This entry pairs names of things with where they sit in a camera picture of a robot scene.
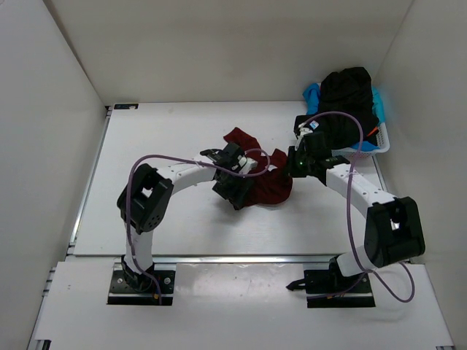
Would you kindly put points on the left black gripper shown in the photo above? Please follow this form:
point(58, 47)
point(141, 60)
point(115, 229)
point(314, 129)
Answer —
point(235, 195)

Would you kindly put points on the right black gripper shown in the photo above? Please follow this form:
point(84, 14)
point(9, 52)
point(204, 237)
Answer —
point(295, 152)

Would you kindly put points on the dark red t shirt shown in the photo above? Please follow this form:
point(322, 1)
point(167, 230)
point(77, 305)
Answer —
point(274, 186)

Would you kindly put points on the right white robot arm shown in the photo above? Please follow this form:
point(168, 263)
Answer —
point(393, 230)

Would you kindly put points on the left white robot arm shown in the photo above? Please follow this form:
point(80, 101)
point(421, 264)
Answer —
point(145, 199)

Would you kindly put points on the blue t shirt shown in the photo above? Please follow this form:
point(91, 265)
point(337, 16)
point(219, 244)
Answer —
point(312, 98)

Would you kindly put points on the white plastic laundry basket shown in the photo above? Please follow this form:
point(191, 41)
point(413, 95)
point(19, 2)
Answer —
point(368, 149)

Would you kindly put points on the black t shirt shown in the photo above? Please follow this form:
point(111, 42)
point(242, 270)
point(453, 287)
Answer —
point(347, 96)

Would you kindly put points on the black label sticker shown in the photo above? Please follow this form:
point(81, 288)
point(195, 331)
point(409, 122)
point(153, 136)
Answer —
point(125, 106)

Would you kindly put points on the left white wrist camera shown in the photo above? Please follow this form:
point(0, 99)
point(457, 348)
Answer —
point(244, 165)

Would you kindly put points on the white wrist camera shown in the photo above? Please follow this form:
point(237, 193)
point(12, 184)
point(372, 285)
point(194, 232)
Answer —
point(244, 165)
point(306, 128)

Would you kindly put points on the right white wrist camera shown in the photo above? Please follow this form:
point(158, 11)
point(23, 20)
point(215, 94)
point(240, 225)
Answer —
point(306, 128)

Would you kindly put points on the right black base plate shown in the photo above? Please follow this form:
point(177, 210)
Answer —
point(327, 288)

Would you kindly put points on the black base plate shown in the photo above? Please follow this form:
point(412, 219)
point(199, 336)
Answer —
point(327, 288)
point(121, 293)

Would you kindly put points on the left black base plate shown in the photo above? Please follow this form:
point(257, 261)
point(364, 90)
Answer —
point(121, 293)

